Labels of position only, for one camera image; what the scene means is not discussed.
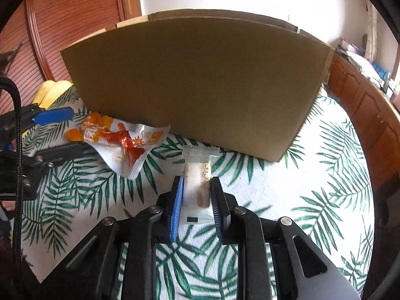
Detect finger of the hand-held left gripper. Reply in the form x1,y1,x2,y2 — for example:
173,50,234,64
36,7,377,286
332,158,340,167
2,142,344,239
20,106,75,126
23,142,91,169

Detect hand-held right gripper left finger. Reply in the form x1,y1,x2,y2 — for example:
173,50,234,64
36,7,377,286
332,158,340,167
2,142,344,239
64,175,185,300

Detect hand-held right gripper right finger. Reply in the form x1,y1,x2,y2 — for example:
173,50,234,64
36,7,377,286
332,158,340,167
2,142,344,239
210,176,361,300

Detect clear cream biscuit packet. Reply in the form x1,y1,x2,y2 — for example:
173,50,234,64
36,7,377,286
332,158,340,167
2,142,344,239
182,145,221,226

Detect orange and white snack packet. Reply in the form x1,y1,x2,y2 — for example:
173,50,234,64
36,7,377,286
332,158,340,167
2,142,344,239
64,111,172,180

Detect brown cardboard box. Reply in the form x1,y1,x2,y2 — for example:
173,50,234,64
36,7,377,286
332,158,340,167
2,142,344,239
60,9,335,163

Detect yellow bananas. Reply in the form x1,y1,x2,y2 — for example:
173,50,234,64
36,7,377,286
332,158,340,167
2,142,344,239
33,80,74,107

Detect wooden slatted headboard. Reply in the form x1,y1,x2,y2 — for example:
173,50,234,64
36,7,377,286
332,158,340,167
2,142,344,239
0,0,143,107

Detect leaf print bed cover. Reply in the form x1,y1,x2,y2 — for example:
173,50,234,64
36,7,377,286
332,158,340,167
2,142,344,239
6,84,376,300

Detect wooden cabinet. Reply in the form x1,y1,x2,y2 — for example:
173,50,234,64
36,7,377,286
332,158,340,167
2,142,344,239
326,53,400,188

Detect stack of books and papers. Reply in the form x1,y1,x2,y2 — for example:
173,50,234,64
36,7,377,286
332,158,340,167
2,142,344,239
337,37,391,85

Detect beige curtain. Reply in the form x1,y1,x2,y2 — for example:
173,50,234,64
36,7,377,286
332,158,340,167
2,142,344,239
367,3,380,60

